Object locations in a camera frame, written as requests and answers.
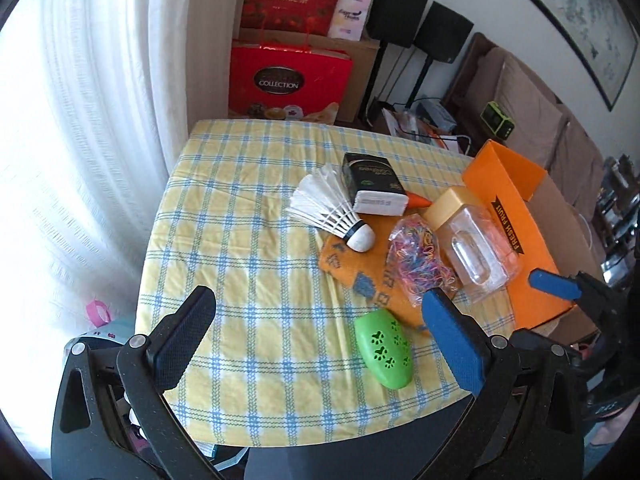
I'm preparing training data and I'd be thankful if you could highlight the clear jar with gold lid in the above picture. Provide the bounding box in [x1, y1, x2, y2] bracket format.
[423, 186, 521, 302]

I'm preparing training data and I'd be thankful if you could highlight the bag of colourful rubber bands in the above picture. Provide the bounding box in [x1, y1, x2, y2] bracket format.
[386, 214, 459, 308]

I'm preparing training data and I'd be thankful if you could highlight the green paw-print case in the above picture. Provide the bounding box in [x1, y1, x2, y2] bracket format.
[355, 309, 413, 390]

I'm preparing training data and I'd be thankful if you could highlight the orange tube white cap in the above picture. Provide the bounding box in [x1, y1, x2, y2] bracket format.
[406, 191, 432, 209]

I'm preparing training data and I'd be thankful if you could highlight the black and white carton box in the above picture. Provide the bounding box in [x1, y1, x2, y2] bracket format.
[342, 153, 409, 217]

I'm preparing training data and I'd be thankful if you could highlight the white feather shuttlecock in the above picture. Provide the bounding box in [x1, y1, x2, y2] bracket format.
[285, 164, 376, 254]

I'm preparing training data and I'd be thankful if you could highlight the orange cardboard box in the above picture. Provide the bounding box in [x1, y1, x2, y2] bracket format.
[462, 141, 602, 344]

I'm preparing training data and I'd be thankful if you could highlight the pink tape roll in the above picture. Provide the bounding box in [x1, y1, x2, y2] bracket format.
[86, 299, 113, 328]

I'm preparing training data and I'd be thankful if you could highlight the brown sofa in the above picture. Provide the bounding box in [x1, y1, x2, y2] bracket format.
[444, 31, 609, 221]

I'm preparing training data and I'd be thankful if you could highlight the green alarm clock radio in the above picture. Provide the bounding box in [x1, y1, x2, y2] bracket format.
[480, 101, 515, 141]

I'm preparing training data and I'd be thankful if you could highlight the yellow blue plaid tablecloth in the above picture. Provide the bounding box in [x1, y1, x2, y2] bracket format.
[136, 120, 470, 448]

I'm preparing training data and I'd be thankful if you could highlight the orange patterned towel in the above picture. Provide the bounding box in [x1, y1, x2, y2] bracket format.
[319, 216, 426, 332]

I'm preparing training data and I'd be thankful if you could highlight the blue white small box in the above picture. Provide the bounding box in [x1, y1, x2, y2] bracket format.
[416, 99, 457, 132]

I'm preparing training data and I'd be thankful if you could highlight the white printed shopping bag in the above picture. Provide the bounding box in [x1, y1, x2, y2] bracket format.
[381, 110, 466, 154]

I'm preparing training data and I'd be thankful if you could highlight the right black speaker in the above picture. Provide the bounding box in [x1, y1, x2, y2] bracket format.
[413, 2, 474, 64]

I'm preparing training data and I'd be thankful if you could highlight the black speaker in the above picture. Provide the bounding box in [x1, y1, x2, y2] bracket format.
[366, 0, 428, 48]
[413, 2, 474, 64]

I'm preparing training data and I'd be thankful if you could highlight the brown cardboard carton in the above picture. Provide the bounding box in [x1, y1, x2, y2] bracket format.
[238, 28, 378, 122]

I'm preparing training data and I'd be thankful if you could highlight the left black speaker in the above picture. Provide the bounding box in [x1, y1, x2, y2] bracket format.
[366, 0, 428, 48]

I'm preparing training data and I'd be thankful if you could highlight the pink white tissue pack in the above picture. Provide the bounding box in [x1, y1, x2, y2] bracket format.
[326, 0, 371, 41]

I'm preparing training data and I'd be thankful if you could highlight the white sheer curtain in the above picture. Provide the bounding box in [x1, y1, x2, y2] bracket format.
[1, 0, 236, 440]

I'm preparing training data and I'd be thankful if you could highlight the red collection gift box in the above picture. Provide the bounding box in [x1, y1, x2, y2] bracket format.
[228, 42, 352, 125]

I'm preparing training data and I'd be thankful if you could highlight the framed wall painting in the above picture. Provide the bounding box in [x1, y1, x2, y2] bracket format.
[530, 0, 639, 110]

